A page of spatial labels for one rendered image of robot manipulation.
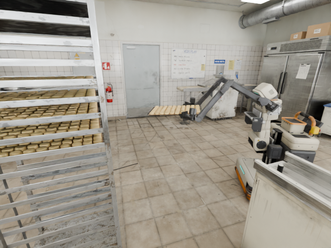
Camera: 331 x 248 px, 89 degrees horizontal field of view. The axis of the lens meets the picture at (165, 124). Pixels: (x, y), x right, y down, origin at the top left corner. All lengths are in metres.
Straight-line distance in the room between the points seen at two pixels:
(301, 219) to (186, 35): 4.91
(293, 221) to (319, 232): 0.12
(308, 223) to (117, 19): 4.90
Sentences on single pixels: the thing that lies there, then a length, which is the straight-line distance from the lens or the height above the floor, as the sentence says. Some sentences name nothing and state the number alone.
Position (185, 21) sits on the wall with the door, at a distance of 5.46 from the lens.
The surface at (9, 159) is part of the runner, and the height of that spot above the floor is 1.05.
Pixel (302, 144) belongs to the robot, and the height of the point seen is 0.76.
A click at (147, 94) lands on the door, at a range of 5.09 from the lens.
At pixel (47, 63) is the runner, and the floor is 1.50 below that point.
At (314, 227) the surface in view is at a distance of 1.19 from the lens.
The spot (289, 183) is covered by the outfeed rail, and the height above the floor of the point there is 0.89.
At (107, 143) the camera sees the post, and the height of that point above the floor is 1.07.
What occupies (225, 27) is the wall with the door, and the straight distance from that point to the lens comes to 6.04.
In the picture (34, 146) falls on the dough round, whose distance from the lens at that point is 1.20.
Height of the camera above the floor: 1.49
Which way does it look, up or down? 19 degrees down
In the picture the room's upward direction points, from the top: straight up
